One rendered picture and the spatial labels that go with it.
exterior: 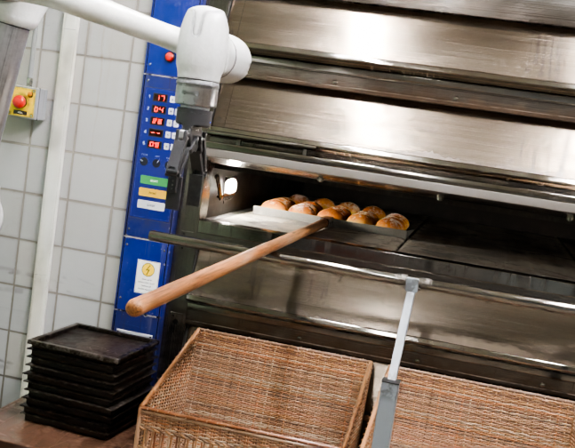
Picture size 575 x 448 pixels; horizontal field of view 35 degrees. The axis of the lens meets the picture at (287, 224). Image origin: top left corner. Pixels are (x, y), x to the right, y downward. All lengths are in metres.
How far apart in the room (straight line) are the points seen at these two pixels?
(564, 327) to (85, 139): 1.56
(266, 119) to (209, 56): 0.89
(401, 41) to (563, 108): 0.50
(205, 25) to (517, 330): 1.35
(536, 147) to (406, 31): 0.50
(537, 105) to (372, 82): 0.47
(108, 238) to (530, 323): 1.32
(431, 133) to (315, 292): 0.59
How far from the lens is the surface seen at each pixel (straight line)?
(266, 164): 2.65
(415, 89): 2.74
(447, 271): 2.75
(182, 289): 1.68
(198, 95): 1.94
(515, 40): 2.76
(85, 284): 3.03
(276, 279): 2.83
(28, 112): 3.00
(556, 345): 2.78
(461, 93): 2.73
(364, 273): 2.39
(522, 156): 2.72
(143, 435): 2.50
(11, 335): 3.18
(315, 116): 2.78
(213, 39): 1.94
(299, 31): 2.80
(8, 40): 2.34
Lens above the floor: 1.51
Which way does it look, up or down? 6 degrees down
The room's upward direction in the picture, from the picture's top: 8 degrees clockwise
